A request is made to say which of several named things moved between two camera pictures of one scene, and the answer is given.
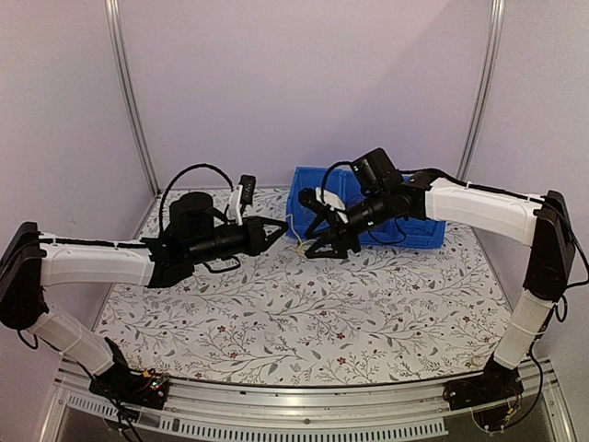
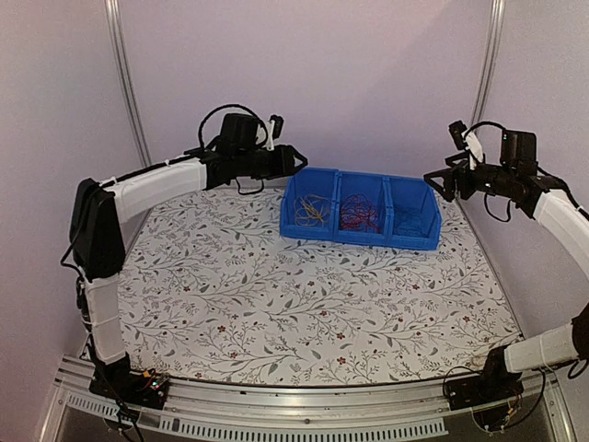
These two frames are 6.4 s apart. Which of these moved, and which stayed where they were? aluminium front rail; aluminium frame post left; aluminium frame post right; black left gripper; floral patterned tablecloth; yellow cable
Moved: yellow cable; black left gripper
Stayed: aluminium front rail; aluminium frame post right; aluminium frame post left; floral patterned tablecloth
